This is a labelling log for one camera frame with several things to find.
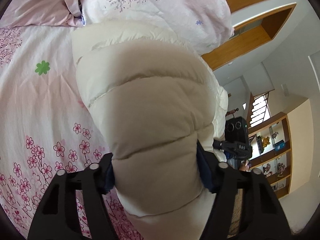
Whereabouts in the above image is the cream quilted down jacket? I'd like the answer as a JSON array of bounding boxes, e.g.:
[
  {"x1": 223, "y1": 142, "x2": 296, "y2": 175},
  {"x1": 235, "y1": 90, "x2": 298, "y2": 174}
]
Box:
[{"x1": 72, "y1": 21, "x2": 228, "y2": 239}]

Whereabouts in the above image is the wooden display shelf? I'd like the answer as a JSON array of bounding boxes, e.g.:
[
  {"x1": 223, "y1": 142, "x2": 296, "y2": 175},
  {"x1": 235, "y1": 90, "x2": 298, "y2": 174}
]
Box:
[{"x1": 248, "y1": 112, "x2": 292, "y2": 199}]

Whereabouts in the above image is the wooden framed glass door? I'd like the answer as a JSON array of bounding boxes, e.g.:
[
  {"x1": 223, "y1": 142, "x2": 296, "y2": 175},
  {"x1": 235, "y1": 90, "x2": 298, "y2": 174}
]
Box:
[{"x1": 202, "y1": 0, "x2": 296, "y2": 70}]

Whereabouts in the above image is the pink floral right pillow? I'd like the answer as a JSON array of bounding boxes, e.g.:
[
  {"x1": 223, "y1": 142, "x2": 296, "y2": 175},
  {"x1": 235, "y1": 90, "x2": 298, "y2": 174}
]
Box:
[{"x1": 80, "y1": 0, "x2": 234, "y2": 55}]

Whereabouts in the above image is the pink floral bed sheet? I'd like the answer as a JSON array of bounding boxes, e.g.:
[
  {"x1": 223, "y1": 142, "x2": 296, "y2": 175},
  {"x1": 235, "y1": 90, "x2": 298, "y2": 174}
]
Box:
[{"x1": 0, "y1": 24, "x2": 146, "y2": 240}]

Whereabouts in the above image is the person's right hand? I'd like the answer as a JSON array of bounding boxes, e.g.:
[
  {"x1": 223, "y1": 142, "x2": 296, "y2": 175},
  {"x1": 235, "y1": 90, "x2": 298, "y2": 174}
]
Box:
[{"x1": 239, "y1": 160, "x2": 250, "y2": 172}]

